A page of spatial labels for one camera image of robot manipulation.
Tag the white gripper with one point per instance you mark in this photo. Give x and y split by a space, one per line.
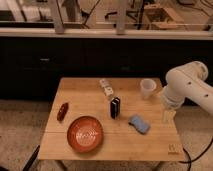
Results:
168 115

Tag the black eraser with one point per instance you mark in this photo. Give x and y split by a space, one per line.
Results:
115 107

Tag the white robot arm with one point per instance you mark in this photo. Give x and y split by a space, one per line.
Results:
186 81

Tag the blue sponge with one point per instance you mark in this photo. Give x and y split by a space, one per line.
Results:
139 124

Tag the white patterned packet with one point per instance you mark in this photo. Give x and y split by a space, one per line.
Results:
108 90

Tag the wooden table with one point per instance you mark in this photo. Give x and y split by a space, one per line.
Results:
137 134

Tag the orange ribbed bowl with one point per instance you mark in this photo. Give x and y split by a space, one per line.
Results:
85 134

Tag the cardboard box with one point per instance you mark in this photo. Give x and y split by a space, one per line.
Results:
157 17

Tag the black chair leg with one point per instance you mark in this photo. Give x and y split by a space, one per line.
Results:
31 159

